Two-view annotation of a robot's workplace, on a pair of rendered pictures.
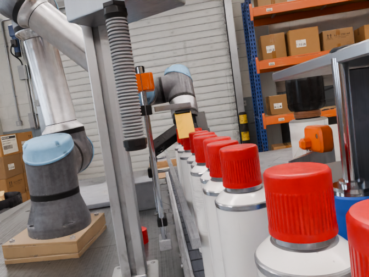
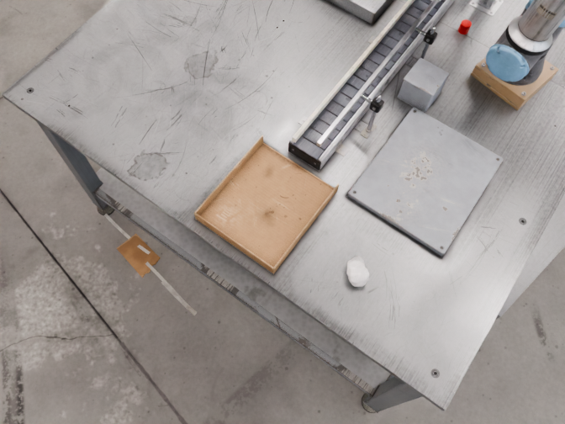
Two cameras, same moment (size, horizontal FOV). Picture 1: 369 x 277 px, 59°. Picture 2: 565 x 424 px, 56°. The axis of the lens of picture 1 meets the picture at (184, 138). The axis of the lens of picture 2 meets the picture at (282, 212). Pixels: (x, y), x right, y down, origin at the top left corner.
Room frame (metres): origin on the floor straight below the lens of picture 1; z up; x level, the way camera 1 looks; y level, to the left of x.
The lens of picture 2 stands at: (2.11, 0.46, 2.13)
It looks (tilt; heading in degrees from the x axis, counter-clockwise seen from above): 66 degrees down; 217
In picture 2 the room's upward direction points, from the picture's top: 4 degrees clockwise
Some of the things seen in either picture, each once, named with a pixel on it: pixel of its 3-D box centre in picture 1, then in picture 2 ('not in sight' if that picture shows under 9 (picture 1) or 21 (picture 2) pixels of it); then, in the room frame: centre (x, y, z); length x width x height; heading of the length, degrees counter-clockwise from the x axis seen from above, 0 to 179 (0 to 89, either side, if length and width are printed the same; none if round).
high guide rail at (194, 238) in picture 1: (172, 171); (419, 19); (0.94, 0.05, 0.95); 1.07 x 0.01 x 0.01; 5
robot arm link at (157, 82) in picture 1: (144, 93); not in sight; (0.92, 0.09, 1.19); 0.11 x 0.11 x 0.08; 0
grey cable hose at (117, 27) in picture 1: (125, 78); not in sight; (0.48, 0.07, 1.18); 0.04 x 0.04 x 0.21
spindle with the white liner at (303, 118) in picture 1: (309, 134); not in sight; (0.75, -0.29, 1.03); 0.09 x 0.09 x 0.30
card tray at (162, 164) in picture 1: (174, 166); (267, 201); (1.64, 0.07, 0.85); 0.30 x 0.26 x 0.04; 5
